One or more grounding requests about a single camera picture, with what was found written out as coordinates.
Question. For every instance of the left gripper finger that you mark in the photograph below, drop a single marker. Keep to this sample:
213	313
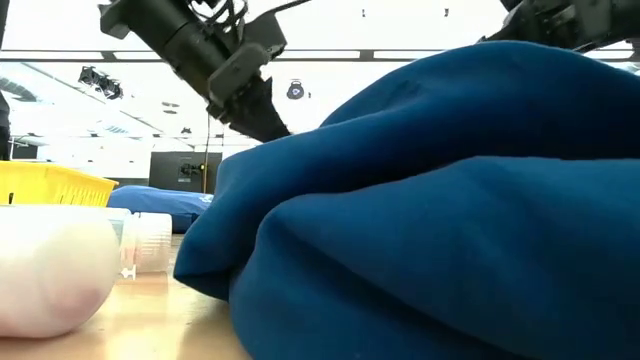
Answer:
257	115

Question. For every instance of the clear bottle white ribbed cap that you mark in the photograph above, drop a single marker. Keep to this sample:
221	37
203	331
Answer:
150	242

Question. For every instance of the dark blue cloth garment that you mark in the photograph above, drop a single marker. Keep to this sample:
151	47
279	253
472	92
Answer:
425	200

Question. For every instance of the yellow plastic slotted basket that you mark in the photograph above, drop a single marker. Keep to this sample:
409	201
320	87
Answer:
55	187

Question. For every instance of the white oblong pill bottle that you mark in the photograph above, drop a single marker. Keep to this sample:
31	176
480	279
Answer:
50	270

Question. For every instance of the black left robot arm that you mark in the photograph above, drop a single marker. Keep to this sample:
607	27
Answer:
165	30

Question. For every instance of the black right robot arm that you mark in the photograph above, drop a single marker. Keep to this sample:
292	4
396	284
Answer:
575	20

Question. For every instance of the black monitor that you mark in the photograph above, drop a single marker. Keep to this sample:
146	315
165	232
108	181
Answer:
170	172

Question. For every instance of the blue zip pouch white logo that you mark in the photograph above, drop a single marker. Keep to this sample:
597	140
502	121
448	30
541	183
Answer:
160	200

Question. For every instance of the black hanging light cluster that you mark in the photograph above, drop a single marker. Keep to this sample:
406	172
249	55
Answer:
100	82

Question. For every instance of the round black hanging camera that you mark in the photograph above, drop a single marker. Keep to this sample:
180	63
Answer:
295	90

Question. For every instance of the black rig frame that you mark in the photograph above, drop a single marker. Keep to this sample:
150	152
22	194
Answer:
367	55

